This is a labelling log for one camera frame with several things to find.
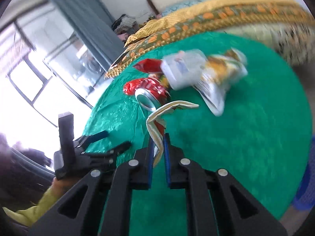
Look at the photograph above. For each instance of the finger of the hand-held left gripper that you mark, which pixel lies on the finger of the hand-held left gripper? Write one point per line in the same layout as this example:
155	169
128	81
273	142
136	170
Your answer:
98	135
120	147

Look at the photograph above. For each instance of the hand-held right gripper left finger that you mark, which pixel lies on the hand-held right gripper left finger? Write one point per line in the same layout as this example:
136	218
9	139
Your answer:
150	172

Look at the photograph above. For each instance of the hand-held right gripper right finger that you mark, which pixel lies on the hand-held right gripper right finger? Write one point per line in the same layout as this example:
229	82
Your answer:
167	167

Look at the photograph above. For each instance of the cream paper wrapper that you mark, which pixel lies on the cream paper wrapper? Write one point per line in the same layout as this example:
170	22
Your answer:
155	127

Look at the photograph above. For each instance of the red snack packet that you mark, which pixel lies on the red snack packet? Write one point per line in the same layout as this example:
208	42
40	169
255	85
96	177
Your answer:
147	65

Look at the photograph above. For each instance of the orange white snack packet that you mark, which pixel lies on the orange white snack packet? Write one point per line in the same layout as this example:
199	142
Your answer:
216	83

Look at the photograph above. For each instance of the clear plastic container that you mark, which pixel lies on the clear plastic container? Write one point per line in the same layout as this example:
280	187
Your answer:
184	68

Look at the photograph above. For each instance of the blue plastic basket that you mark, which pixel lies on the blue plastic basket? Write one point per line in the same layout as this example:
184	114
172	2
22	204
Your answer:
306	177

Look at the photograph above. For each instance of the person's left forearm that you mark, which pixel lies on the person's left forearm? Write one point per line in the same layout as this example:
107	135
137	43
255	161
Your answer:
37	209

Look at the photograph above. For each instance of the large window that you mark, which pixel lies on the large window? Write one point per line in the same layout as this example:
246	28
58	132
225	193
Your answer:
37	83

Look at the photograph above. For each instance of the crushed red can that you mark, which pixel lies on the crushed red can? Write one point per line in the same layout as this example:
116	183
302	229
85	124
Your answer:
150	86

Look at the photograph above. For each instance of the green tablecloth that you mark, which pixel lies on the green tablecloth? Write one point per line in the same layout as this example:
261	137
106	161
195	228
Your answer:
246	140

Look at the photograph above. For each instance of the pile of grey clothes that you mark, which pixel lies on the pile of grey clothes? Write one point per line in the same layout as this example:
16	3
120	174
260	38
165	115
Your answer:
124	24

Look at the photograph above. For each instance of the grey-blue curtain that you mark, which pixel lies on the grey-blue curtain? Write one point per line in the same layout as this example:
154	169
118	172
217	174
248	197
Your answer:
83	12

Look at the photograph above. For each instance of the light blue sheet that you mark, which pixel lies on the light blue sheet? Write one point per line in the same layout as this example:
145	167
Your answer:
196	3

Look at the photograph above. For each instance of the bed with floral cover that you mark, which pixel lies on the bed with floral cover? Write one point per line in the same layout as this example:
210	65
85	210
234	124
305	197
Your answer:
221	7

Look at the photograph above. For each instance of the floral bed sheet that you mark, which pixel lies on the floral bed sheet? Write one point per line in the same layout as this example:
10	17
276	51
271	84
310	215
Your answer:
283	39

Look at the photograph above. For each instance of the brown wooden bed frame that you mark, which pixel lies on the brown wooden bed frame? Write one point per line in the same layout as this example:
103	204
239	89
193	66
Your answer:
152	6

